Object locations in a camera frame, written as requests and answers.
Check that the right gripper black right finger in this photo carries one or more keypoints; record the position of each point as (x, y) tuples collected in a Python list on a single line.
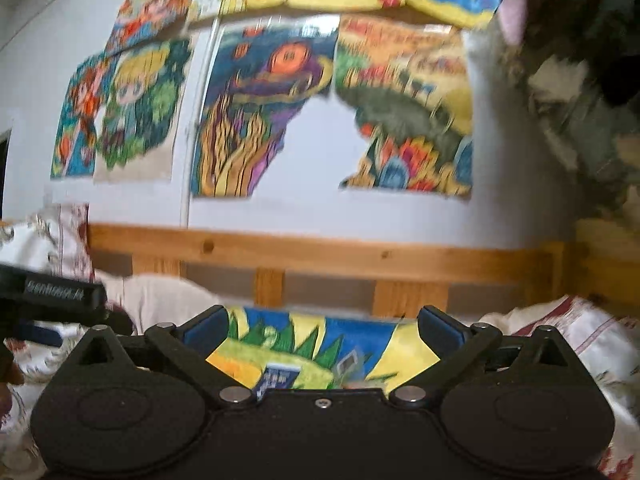
[(501, 406)]

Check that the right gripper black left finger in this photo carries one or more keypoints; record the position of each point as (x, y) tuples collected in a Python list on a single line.
[(136, 406)]

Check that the navy goat milk powder sachet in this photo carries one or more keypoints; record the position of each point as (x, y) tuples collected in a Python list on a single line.
[(276, 376)]

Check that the white floral embroidered pillow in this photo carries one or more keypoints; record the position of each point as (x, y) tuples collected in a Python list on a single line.
[(52, 240)]

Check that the cream plain pillow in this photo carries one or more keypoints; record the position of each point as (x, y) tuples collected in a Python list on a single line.
[(149, 299)]

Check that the floral embroidered bedspread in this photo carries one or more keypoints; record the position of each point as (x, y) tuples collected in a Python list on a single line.
[(606, 345)]

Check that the red-haired girl drawing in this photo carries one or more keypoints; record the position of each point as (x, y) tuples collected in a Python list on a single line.
[(74, 152)]

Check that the metal tray with dinosaur drawing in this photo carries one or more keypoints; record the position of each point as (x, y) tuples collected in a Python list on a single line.
[(332, 353)]

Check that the blonde child green drawing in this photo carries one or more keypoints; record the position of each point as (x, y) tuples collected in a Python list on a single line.
[(140, 119)]

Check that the purple swirl sun drawing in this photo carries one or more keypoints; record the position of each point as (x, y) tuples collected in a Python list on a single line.
[(261, 76)]

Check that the yellow landscape flowers drawing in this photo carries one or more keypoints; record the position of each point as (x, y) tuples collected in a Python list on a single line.
[(409, 88)]

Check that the pile of dark clothes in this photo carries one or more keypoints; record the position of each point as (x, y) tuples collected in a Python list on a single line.
[(577, 63)]

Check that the wooden bed headboard rail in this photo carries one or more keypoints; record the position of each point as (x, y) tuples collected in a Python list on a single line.
[(406, 276)]

